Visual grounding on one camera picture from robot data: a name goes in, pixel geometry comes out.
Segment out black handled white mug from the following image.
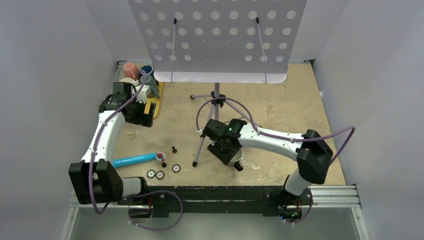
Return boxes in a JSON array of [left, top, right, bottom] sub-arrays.
[[227, 148, 243, 172]]

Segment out grey teal mug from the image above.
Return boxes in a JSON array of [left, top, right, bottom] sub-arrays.
[[140, 74, 160, 99]]

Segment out cream beige mug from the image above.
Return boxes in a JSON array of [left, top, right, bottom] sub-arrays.
[[119, 77, 138, 87]]

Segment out pink mug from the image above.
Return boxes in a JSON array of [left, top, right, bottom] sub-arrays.
[[122, 62, 139, 80]]

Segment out dark blue mug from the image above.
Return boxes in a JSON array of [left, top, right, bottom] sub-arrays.
[[139, 64, 154, 77]]

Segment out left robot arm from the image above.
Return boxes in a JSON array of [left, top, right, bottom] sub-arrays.
[[68, 82, 156, 205]]

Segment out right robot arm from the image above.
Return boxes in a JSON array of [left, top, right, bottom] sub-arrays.
[[201, 119, 333, 204]]

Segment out yellow plastic tray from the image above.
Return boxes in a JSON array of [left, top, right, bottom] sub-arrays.
[[147, 71, 164, 118]]

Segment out grey tripod stand legs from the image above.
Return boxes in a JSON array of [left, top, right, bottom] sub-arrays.
[[190, 83, 260, 168]]

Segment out blue toy tube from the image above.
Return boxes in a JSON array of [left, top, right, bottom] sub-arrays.
[[112, 152, 166, 168]]

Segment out right round coin disc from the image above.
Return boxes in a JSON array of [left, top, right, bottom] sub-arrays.
[[172, 164, 181, 173]]

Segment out round coin disc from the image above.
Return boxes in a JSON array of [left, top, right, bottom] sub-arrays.
[[155, 170, 165, 180], [146, 169, 156, 179], [172, 164, 181, 173]]

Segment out left round coin disc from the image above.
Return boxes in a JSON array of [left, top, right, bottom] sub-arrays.
[[146, 169, 156, 179]]

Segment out middle round coin disc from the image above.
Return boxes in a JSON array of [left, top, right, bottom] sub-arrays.
[[155, 170, 165, 180]]

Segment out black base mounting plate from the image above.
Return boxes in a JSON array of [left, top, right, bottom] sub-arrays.
[[118, 185, 313, 219]]

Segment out white perforated music stand desk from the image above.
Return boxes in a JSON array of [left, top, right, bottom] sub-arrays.
[[128, 0, 307, 84]]

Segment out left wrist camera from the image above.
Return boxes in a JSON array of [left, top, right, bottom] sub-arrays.
[[132, 80, 151, 104]]

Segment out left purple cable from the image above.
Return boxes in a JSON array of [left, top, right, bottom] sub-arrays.
[[88, 70, 151, 216]]

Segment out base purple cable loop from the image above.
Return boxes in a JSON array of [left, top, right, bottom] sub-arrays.
[[128, 190, 184, 232]]

